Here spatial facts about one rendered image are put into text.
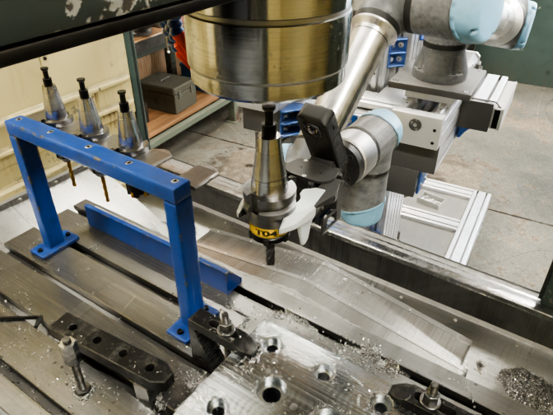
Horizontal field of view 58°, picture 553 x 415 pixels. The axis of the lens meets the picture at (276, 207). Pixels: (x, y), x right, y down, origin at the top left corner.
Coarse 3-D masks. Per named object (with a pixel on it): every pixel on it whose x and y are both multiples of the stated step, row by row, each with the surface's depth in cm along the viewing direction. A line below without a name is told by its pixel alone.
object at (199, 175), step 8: (192, 168) 87; (200, 168) 87; (208, 168) 87; (184, 176) 85; (192, 176) 85; (200, 176) 85; (208, 176) 85; (216, 176) 86; (192, 184) 83; (200, 184) 83
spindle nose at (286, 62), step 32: (256, 0) 40; (288, 0) 40; (320, 0) 41; (352, 0) 46; (192, 32) 45; (224, 32) 42; (256, 32) 41; (288, 32) 42; (320, 32) 43; (192, 64) 47; (224, 64) 44; (256, 64) 43; (288, 64) 43; (320, 64) 44; (224, 96) 46; (256, 96) 45; (288, 96) 45
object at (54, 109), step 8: (48, 88) 99; (56, 88) 100; (48, 96) 99; (56, 96) 100; (48, 104) 100; (56, 104) 100; (48, 112) 101; (56, 112) 101; (64, 112) 102; (48, 120) 102; (56, 120) 102
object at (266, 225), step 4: (252, 212) 59; (252, 216) 60; (256, 216) 59; (252, 220) 60; (256, 220) 59; (260, 220) 59; (264, 220) 59; (276, 220) 59; (280, 220) 59; (252, 224) 60; (256, 224) 60; (260, 224) 59; (264, 224) 59; (268, 224) 59; (272, 224) 59; (276, 224) 59; (260, 228) 60; (264, 228) 59; (268, 228) 59; (272, 228) 59; (276, 228) 60; (252, 232) 61; (280, 236) 60
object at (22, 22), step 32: (0, 0) 16; (32, 0) 17; (64, 0) 18; (96, 0) 19; (128, 0) 20; (160, 0) 21; (192, 0) 23; (224, 0) 25; (0, 32) 16; (32, 32) 17; (64, 32) 19; (96, 32) 19; (0, 64) 17
